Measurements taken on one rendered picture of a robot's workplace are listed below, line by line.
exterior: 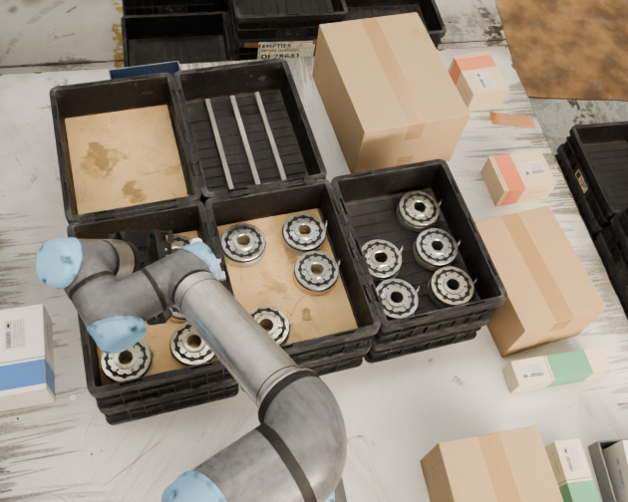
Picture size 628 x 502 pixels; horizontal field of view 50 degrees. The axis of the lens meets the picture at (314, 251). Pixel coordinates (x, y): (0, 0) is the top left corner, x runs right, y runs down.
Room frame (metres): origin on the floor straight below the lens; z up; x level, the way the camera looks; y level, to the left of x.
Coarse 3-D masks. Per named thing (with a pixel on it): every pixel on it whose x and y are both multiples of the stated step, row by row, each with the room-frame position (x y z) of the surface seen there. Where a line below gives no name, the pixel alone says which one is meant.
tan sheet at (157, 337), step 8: (184, 232) 0.80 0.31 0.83; (192, 232) 0.81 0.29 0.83; (168, 320) 0.58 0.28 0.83; (152, 328) 0.55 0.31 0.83; (160, 328) 0.55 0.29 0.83; (168, 328) 0.56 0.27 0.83; (152, 336) 0.53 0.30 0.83; (160, 336) 0.54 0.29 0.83; (168, 336) 0.54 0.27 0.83; (96, 344) 0.49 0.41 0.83; (152, 344) 0.51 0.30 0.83; (160, 344) 0.52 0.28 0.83; (168, 344) 0.52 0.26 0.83; (192, 344) 0.53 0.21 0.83; (160, 352) 0.50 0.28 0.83; (168, 352) 0.50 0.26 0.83; (128, 360) 0.47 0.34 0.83; (160, 360) 0.48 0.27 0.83; (168, 360) 0.49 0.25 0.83; (160, 368) 0.47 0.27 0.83; (168, 368) 0.47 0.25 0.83; (176, 368) 0.47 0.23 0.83; (104, 376) 0.42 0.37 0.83; (104, 384) 0.41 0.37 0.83
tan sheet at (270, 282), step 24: (288, 216) 0.91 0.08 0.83; (264, 264) 0.76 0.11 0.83; (288, 264) 0.77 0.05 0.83; (240, 288) 0.69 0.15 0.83; (264, 288) 0.70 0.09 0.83; (288, 288) 0.71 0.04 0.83; (336, 288) 0.74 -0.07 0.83; (288, 312) 0.65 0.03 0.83; (312, 312) 0.67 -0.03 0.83; (336, 312) 0.68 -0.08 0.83; (312, 336) 0.61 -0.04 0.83
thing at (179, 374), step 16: (160, 208) 0.79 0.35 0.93; (176, 208) 0.80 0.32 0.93; (80, 224) 0.71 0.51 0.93; (208, 224) 0.78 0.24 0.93; (208, 240) 0.74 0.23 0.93; (80, 320) 0.50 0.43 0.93; (192, 368) 0.45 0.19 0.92; (208, 368) 0.45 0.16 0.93; (224, 368) 0.47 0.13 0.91; (112, 384) 0.38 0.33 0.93; (128, 384) 0.39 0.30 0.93; (144, 384) 0.40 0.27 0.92
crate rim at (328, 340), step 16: (240, 192) 0.88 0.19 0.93; (256, 192) 0.89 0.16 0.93; (272, 192) 0.90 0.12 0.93; (208, 208) 0.82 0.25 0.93; (336, 208) 0.90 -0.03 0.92; (352, 256) 0.77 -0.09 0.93; (368, 288) 0.70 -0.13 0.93; (368, 304) 0.66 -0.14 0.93; (352, 336) 0.58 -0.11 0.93; (368, 336) 0.60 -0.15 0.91; (288, 352) 0.52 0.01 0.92
